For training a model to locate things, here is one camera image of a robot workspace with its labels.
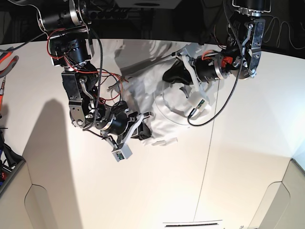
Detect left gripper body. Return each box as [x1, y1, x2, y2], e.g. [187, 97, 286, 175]
[189, 54, 231, 83]

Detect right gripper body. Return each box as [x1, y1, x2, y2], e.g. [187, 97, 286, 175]
[94, 104, 139, 141]

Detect white t-shirt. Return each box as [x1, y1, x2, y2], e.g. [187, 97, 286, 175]
[114, 40, 205, 146]

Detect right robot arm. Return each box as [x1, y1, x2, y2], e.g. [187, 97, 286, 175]
[37, 0, 151, 143]

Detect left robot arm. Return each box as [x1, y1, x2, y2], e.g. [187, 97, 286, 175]
[187, 0, 271, 83]

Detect white cable on floor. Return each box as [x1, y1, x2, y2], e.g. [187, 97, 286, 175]
[262, 14, 305, 50]

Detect black power strip red switch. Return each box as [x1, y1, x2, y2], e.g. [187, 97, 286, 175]
[89, 9, 141, 20]

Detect orange handled screwdriver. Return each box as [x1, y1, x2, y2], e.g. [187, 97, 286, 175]
[0, 76, 6, 111]

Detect orange handled pliers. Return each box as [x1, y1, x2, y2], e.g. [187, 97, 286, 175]
[0, 46, 20, 78]

